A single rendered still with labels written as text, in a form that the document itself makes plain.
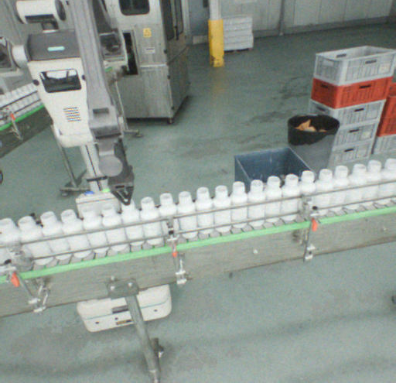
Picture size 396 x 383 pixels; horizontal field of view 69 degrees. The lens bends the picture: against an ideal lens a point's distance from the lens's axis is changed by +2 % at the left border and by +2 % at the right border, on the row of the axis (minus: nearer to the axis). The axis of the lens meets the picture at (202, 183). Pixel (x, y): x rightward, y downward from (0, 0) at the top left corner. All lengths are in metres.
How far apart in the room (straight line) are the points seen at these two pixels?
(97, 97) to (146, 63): 3.72
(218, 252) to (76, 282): 0.48
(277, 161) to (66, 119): 1.09
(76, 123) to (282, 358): 1.60
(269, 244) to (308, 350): 0.98
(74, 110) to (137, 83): 3.24
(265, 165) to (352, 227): 0.66
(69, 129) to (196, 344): 1.35
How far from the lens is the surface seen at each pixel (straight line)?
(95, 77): 0.80
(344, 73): 3.06
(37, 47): 1.46
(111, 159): 0.73
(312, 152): 2.77
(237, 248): 1.03
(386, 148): 3.94
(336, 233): 1.17
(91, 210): 0.93
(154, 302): 1.84
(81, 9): 0.86
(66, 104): 1.40
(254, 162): 1.63
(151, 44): 4.42
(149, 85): 4.56
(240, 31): 10.33
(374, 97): 3.43
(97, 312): 1.88
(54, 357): 2.12
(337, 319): 2.08
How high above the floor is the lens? 1.68
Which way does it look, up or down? 33 degrees down
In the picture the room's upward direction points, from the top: 5 degrees counter-clockwise
